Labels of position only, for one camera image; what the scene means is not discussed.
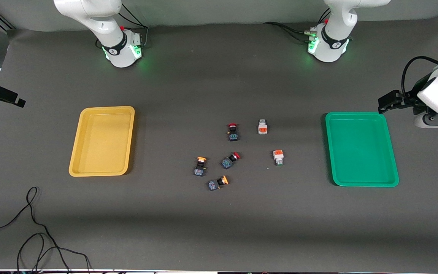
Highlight yellow push button black body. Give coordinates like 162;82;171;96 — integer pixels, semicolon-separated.
194;156;208;177
207;175;229;191

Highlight green plastic tray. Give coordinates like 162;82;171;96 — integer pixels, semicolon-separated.
325;112;400;188

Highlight yellow plastic tray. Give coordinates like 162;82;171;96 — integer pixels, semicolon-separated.
68;106;135;177

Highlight red push button black body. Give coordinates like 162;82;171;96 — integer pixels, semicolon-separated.
227;123;240;142
221;152;241;169

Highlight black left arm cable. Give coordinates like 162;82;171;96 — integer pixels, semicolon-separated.
401;56;438;100

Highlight loose black cable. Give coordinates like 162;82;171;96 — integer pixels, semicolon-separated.
0;186;92;274

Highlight black left arm base cables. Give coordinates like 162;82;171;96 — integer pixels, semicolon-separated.
263;8;332;44

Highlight black arm base cables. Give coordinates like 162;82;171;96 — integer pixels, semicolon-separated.
263;8;332;44
95;3;150;49

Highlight black right arm base cables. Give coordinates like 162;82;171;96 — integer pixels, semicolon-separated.
95;3;150;49

